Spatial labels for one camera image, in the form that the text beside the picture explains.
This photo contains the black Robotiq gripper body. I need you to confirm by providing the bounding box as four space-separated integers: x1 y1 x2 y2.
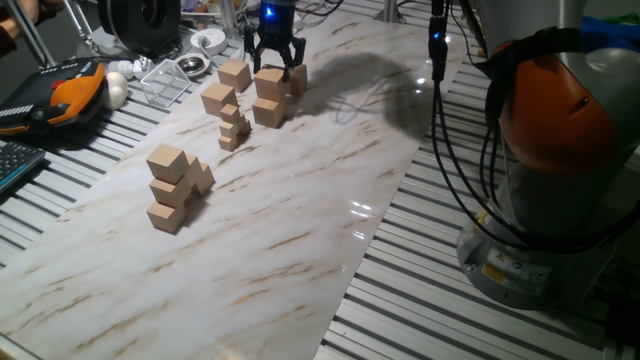
257 0 296 47

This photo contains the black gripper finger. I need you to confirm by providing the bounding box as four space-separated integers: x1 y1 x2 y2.
282 37 307 82
244 38 264 75

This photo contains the large wooden cube block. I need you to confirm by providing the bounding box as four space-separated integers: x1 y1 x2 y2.
253 67 289 102
251 96 288 129
200 82 239 118
217 58 253 94
288 63 310 97

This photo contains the bare person hand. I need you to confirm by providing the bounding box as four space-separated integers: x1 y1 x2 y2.
0 0 46 40

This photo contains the round white power socket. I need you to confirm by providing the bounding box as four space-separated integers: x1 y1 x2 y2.
189 28 229 57

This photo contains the metal bowl with white rim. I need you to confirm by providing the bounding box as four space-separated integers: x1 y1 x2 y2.
174 52 212 79

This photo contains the clear gridded plastic box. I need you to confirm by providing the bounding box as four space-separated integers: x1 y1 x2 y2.
139 58 193 109

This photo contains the black filament spool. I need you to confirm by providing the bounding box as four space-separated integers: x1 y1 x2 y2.
96 0 182 59

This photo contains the medium wooden cube block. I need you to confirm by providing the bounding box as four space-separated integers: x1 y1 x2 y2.
146 199 188 235
192 162 217 197
149 175 193 209
145 143 190 185
184 153 205 187

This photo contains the white power adapter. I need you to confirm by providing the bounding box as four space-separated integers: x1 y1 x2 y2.
107 55 154 81

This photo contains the white egg shaped object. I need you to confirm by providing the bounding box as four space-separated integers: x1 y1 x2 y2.
103 71 130 111

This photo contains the thin metal stand leg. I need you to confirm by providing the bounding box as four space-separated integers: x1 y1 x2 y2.
62 0 96 44

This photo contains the marble pattern table mat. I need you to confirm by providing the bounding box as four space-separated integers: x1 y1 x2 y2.
0 8 464 360

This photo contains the black orange teach pendant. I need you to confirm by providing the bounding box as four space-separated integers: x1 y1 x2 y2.
0 58 107 136

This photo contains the slanted thin metal bar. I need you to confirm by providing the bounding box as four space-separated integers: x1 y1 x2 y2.
4 0 56 69

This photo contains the black computer keyboard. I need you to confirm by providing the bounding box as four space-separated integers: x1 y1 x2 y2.
0 141 47 195

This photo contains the blue bag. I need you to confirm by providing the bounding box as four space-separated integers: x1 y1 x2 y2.
582 15 640 51

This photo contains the aluminium frame post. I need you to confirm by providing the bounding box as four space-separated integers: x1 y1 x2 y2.
218 0 239 39
373 0 407 25

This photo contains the black cable with blue light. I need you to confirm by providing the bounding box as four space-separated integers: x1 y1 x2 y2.
426 0 640 251

